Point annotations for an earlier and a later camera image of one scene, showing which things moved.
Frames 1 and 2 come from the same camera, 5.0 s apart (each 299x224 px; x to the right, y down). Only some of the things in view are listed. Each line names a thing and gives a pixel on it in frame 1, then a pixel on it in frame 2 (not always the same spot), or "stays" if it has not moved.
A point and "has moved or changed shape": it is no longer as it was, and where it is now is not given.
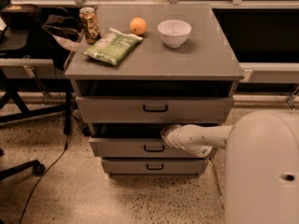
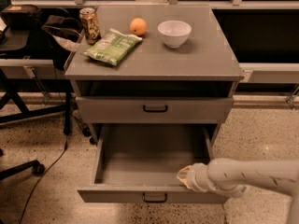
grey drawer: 135,141 has moved or changed shape
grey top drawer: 154,109 stays
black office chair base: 36,167 stays
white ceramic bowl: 175,33 stays
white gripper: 172,136 -> 195,176
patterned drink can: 90,24 stays
